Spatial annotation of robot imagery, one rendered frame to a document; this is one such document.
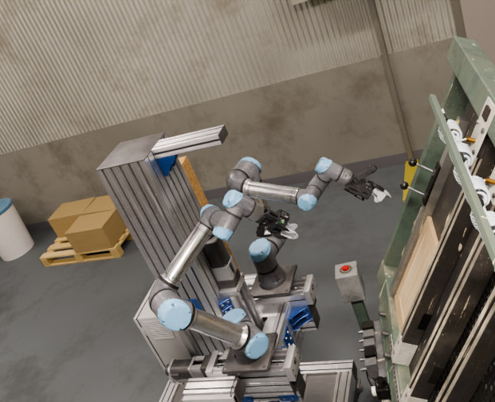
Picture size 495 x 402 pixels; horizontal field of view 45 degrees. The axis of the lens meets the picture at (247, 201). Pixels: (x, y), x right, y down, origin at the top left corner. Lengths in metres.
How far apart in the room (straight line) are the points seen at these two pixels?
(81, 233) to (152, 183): 3.89
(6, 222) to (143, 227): 4.81
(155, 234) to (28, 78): 4.34
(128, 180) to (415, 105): 3.57
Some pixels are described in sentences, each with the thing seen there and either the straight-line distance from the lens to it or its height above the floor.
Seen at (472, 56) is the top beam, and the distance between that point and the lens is 2.50.
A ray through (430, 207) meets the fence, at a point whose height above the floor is 1.35.
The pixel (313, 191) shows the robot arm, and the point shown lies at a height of 1.57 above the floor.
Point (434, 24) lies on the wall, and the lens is 5.35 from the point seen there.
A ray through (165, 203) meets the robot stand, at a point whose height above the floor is 1.81.
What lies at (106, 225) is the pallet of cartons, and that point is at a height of 0.36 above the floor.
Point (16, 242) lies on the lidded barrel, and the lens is 7.49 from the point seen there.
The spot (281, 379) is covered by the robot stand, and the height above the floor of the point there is 0.92.
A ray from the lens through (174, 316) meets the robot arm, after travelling 2.28.
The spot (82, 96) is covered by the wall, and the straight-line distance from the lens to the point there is 6.53.
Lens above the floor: 2.85
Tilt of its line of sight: 27 degrees down
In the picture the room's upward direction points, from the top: 23 degrees counter-clockwise
